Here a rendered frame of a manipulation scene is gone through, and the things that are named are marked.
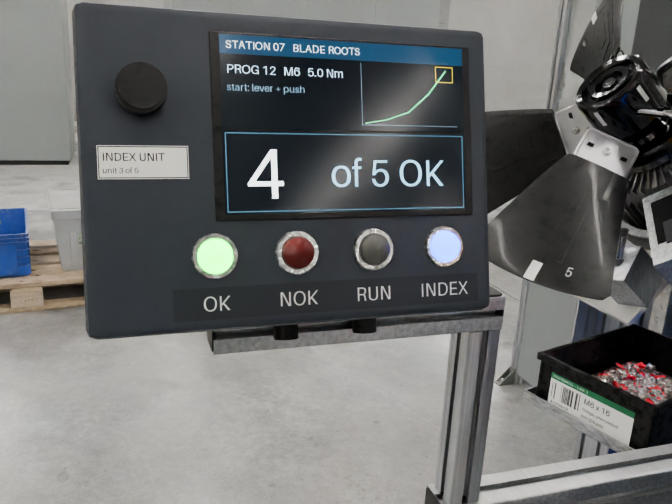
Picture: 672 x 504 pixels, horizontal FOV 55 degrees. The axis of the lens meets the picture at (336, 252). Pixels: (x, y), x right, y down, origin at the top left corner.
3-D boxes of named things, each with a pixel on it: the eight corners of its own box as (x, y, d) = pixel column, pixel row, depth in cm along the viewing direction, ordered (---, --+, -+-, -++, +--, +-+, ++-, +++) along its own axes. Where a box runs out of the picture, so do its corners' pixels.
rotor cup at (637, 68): (590, 159, 117) (550, 111, 112) (643, 98, 117) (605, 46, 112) (651, 173, 104) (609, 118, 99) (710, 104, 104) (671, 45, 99)
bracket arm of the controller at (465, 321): (483, 316, 56) (487, 283, 56) (502, 329, 54) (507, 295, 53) (206, 339, 49) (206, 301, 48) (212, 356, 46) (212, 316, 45)
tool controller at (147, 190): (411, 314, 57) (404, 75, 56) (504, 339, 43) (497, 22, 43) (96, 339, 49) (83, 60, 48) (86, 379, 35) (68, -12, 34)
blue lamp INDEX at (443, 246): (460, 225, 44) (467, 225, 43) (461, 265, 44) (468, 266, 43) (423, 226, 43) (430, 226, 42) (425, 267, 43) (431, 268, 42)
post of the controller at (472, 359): (462, 482, 61) (486, 282, 55) (479, 502, 58) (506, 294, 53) (433, 487, 60) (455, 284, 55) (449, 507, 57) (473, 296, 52)
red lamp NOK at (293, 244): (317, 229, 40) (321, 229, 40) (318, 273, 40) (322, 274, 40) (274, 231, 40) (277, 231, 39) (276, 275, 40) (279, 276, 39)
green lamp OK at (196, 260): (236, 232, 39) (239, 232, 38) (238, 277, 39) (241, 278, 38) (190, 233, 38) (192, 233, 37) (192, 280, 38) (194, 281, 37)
